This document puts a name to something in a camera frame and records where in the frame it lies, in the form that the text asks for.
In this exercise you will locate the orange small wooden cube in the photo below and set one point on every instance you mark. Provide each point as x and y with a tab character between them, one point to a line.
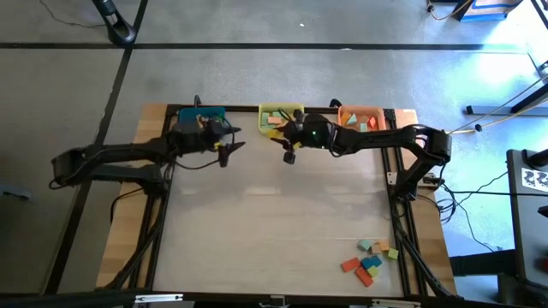
384	245

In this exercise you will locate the red-orange medium wooden block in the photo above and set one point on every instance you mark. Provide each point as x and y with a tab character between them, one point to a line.
364	276
350	264

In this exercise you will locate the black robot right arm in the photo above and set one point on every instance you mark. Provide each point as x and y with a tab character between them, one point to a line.
377	139

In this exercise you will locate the yellow small wooden cube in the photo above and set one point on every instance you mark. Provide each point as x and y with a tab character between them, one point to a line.
275	134

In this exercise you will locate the light teal small wooden cube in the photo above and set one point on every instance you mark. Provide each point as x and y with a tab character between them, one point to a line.
365	244

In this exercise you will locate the salmon medium wooden block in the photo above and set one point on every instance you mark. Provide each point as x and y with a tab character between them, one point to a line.
274	121

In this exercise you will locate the grey floor object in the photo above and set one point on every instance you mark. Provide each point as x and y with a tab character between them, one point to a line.
13	192

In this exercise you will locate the blue wooden cart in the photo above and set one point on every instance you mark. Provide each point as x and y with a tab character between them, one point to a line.
488	10

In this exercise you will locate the blue plastic bin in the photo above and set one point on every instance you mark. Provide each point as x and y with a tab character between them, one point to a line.
201	111

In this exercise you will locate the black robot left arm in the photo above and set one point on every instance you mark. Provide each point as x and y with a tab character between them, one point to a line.
120	152

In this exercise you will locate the grey equipment cart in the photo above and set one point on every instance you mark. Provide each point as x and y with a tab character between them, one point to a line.
526	222

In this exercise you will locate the black rig strut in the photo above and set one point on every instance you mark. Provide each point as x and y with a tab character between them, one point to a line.
137	261
417	261

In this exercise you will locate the black rig beam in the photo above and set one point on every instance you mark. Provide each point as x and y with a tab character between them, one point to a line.
85	299

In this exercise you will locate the silver metal bracket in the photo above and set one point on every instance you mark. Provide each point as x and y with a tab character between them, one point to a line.
396	303
158	298

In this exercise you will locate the yellow plastic bin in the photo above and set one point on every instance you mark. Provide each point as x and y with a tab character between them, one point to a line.
267	105

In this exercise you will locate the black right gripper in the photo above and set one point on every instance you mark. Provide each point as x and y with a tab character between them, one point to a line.
314	132

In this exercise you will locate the silver corner bracket plate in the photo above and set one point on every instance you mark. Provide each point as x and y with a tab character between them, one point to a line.
391	178

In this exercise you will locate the orange plastic bin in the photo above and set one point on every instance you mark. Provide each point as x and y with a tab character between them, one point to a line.
361	108

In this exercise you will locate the black floor tape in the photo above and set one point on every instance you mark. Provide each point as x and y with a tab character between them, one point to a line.
115	85
257	45

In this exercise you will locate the lime small wooden cube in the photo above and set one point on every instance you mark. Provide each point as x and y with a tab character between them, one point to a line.
393	254
373	271

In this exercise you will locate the black stand foot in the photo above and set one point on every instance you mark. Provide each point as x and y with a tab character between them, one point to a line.
122	32

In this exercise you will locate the black aluminium table frame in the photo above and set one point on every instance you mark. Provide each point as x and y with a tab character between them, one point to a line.
242	109

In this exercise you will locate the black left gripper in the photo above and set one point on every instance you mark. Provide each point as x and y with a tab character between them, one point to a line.
210	143

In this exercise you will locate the orange-yellow large wooden block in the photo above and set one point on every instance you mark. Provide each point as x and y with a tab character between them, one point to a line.
345	118

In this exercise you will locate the blue small wooden cube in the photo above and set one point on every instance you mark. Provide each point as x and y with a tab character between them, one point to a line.
367	262
376	260

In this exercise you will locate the red large wooden block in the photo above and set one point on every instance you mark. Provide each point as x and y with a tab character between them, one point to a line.
372	122

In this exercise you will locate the black table clamp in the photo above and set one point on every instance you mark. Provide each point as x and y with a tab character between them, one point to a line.
335	102
197	102

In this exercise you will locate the black stand legs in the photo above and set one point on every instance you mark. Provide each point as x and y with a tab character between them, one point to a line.
492	110

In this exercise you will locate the black white marker tag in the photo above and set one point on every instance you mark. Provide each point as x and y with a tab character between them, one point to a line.
533	179

